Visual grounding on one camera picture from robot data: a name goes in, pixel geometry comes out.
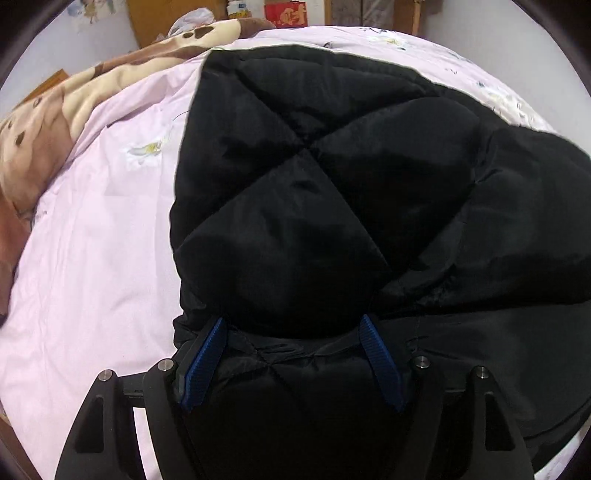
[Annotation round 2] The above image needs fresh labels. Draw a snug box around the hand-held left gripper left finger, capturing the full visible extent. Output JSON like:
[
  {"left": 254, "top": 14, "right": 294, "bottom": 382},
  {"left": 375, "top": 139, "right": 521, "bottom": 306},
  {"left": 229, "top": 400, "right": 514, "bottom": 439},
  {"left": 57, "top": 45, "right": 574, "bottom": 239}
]
[{"left": 54, "top": 316, "right": 230, "bottom": 480}]

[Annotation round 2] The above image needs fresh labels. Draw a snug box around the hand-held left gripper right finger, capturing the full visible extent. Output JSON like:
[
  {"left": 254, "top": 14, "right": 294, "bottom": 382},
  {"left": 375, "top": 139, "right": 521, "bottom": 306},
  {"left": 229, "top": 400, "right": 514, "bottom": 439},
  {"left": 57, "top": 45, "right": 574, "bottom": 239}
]
[{"left": 359, "top": 313, "right": 536, "bottom": 480}]

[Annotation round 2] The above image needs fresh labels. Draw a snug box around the black padded jacket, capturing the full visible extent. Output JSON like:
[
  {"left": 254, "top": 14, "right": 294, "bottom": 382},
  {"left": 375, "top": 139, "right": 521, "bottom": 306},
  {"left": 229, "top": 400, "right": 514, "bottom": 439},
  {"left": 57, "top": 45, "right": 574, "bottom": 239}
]
[{"left": 168, "top": 44, "right": 591, "bottom": 480}]

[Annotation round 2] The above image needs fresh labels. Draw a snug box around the pink floral bed sheet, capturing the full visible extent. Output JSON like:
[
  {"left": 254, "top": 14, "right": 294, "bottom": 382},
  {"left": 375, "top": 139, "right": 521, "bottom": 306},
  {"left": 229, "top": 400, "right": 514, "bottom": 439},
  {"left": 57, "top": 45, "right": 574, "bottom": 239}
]
[{"left": 0, "top": 25, "right": 561, "bottom": 480}]

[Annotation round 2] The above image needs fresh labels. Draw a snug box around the brown patterned fleece blanket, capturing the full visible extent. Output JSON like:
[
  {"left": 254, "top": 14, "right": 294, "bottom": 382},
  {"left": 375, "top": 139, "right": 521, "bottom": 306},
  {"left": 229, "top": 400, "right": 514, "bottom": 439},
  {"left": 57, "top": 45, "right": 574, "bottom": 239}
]
[{"left": 0, "top": 17, "right": 274, "bottom": 317}]

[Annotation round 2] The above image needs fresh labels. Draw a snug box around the wooden headboard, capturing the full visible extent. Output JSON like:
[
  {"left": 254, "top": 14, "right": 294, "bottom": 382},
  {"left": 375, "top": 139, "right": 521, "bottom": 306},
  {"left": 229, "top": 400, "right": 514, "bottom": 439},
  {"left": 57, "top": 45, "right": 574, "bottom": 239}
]
[{"left": 25, "top": 69, "right": 71, "bottom": 108}]

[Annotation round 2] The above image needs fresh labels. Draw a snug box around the white plastic bag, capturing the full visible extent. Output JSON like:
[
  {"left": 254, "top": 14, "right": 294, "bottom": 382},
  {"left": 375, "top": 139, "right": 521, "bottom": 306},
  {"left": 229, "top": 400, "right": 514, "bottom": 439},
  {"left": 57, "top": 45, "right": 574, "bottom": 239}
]
[{"left": 167, "top": 7, "right": 209, "bottom": 37}]

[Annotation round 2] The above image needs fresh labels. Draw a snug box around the wooden wardrobe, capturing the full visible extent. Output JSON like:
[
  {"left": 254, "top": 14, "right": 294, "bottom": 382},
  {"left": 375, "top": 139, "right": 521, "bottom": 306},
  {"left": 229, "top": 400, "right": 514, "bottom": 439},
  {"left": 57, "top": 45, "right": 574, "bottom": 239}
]
[{"left": 127, "top": 0, "right": 232, "bottom": 48}]

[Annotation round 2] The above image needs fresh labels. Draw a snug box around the wooden door with mesh curtain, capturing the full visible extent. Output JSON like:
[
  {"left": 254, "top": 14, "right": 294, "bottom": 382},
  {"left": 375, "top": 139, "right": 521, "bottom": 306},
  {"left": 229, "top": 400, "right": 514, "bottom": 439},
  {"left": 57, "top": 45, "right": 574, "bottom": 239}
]
[{"left": 323, "top": 0, "right": 422, "bottom": 36}]

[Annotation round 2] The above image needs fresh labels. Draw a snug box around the large red gift box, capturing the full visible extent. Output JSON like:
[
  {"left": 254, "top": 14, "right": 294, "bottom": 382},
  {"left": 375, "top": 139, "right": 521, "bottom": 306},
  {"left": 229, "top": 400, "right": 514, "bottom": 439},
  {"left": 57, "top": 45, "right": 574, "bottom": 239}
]
[{"left": 263, "top": 2, "right": 308, "bottom": 29}]

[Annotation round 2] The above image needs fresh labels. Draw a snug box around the cartoon children wall sticker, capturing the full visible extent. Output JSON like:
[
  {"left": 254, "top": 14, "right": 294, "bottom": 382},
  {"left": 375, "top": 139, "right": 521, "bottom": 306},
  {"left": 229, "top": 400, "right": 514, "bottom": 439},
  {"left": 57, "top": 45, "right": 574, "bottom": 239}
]
[{"left": 69, "top": 0, "right": 126, "bottom": 26}]

